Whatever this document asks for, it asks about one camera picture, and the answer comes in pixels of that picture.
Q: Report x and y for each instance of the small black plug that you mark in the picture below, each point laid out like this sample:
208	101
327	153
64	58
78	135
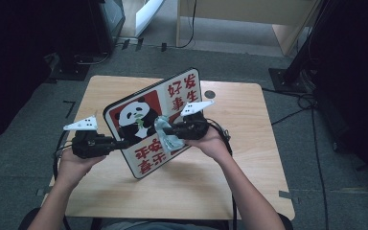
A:
164	47

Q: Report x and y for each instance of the grey tape piece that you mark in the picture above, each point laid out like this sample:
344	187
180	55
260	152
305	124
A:
41	192
285	194

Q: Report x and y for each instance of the light blue cloth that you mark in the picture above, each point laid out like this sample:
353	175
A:
169	143

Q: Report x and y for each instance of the black stand base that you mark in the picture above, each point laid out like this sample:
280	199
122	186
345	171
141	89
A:
67	70

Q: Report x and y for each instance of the black metal stand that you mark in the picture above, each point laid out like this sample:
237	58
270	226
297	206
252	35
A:
287	81

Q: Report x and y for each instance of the light wooden cabinet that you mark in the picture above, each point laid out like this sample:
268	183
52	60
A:
252	11

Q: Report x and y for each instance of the white panel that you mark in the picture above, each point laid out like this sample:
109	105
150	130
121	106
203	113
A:
148	14

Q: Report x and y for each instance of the dark monitor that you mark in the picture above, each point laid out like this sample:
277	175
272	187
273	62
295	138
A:
108	19

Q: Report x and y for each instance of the black round table grommet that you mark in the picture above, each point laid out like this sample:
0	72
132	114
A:
210	94

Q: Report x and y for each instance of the person's right hand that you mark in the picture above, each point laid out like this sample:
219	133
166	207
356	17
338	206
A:
212	145

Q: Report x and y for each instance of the black tape strip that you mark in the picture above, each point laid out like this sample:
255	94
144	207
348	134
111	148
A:
125	44
139	44

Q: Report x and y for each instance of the person's grey trousers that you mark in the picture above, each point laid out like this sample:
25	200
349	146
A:
159	226

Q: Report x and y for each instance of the person's left hand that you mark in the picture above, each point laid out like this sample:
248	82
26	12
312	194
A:
70	169

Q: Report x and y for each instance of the panda picture board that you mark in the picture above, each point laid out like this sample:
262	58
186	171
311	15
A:
140	159

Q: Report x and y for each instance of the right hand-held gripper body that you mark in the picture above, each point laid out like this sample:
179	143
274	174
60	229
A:
193	129

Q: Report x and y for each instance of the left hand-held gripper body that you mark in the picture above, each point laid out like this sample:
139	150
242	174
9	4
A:
86	145

